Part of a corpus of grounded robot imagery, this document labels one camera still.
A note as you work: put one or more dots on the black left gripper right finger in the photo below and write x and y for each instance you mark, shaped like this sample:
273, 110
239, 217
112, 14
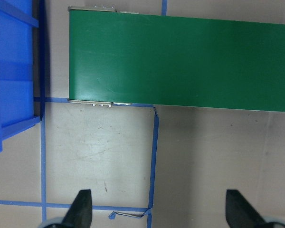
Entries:
239, 212

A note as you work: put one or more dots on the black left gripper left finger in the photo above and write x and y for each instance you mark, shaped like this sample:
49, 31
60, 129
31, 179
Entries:
80, 213

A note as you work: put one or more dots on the green conveyor belt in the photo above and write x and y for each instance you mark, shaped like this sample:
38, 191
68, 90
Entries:
162, 60

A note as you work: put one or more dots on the blue left storage bin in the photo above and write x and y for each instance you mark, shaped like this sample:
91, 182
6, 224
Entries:
16, 68

